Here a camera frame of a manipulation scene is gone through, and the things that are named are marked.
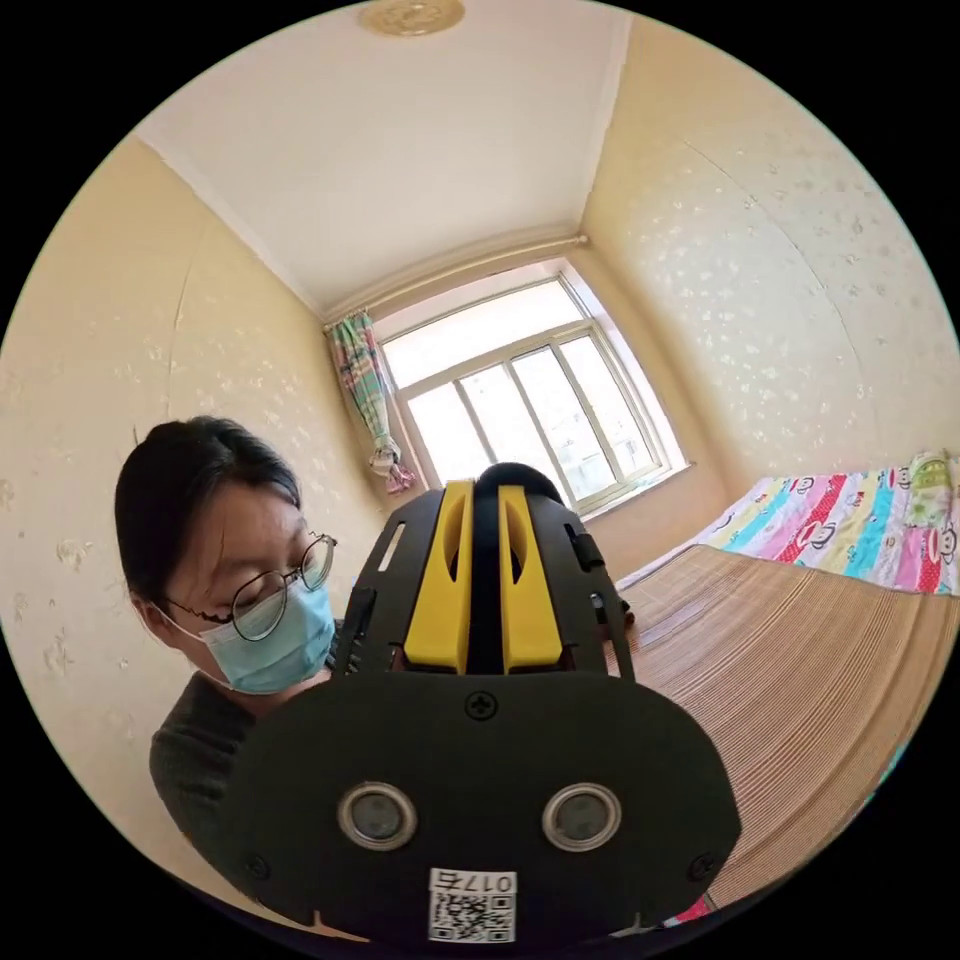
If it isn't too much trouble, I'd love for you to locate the person's body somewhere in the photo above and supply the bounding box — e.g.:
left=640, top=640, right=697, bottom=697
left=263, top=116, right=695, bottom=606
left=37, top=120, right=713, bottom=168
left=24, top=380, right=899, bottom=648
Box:
left=113, top=416, right=355, bottom=853

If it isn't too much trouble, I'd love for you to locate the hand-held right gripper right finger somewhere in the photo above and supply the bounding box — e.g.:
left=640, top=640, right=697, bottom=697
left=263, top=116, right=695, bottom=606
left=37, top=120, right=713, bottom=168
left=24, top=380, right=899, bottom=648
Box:
left=497, top=485, right=562, bottom=676

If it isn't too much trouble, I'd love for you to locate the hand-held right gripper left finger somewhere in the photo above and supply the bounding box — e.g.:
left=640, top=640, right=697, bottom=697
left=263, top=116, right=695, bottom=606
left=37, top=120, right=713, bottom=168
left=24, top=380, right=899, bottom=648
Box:
left=403, top=479, right=475, bottom=674

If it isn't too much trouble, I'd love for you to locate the bed with woven mat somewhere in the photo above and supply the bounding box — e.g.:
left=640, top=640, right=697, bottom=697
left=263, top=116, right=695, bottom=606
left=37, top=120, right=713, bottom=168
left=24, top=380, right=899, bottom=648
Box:
left=613, top=448, right=960, bottom=910

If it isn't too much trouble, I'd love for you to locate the round ceiling lamp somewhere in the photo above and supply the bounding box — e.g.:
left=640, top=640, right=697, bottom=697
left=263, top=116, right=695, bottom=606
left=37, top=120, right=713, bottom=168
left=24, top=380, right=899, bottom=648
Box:
left=356, top=0, right=467, bottom=38

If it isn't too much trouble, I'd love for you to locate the window with white frame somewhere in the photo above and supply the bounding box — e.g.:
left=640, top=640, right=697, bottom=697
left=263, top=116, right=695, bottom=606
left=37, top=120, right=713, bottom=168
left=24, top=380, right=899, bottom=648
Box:
left=371, top=257, right=697, bottom=520

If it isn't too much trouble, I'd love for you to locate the checked pastel curtain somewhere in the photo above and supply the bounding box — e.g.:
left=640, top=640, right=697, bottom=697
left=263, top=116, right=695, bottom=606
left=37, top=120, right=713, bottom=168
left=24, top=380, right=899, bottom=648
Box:
left=326, top=312, right=417, bottom=496

